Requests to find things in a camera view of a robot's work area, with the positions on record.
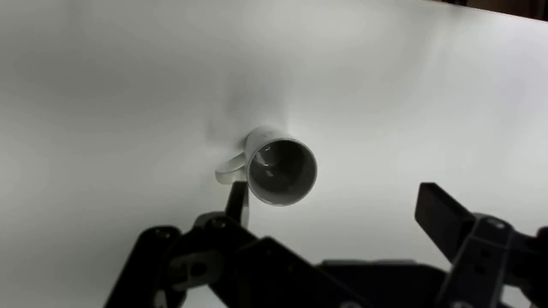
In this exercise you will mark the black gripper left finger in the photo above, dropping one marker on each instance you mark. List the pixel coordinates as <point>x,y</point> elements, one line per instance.
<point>229,268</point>

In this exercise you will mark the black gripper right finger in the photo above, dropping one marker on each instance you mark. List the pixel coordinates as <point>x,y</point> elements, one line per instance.
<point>491,258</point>

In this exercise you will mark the white ceramic mug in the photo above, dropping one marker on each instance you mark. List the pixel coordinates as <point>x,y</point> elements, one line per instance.
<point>283,172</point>

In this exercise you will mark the white table cover sheet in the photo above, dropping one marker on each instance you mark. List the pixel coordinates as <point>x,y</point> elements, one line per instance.
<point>114,114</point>

